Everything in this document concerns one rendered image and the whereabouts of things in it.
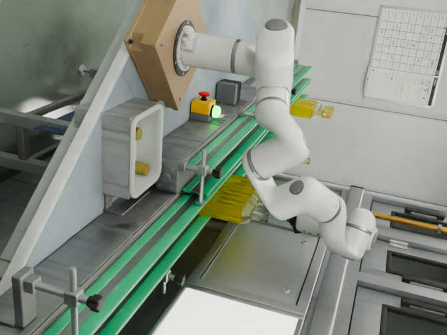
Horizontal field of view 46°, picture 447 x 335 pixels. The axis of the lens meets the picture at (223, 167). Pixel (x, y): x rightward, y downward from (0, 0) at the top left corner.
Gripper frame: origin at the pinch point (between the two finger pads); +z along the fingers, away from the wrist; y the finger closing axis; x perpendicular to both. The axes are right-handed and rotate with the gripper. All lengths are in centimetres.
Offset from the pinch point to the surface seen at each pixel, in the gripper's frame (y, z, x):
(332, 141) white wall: -163, 185, -556
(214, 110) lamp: 19.0, 39.0, -16.3
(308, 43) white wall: -31, 237, -541
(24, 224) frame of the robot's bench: 9, 34, 67
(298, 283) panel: -14.3, -13.6, 13.5
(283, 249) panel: -14.0, -1.7, 0.1
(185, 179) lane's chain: 6.4, 26.4, 15.7
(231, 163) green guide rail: 5.2, 25.3, -8.2
